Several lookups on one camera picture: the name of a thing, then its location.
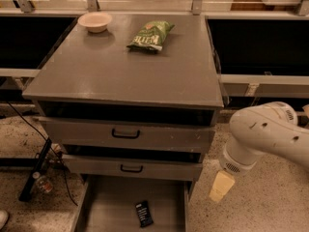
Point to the white paper bowl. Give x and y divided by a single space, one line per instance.
95 22

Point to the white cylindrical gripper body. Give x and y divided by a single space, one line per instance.
232 165

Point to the grey drawer cabinet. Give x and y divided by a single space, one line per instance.
96 77

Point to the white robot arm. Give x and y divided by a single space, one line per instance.
270 128

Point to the small clear bottle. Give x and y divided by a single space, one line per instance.
42 182

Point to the green kettle chips bag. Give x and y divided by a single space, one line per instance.
151 36

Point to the middle grey drawer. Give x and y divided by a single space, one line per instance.
134 168

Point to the dark blue rxbar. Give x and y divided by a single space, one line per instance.
144 214

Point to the open bottom grey drawer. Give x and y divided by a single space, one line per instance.
108 205

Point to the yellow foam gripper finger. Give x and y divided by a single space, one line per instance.
222 183

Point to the top grey drawer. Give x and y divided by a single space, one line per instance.
117 134

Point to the white shoe tip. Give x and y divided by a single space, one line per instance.
4 216

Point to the black metal leg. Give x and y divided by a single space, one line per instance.
25 195

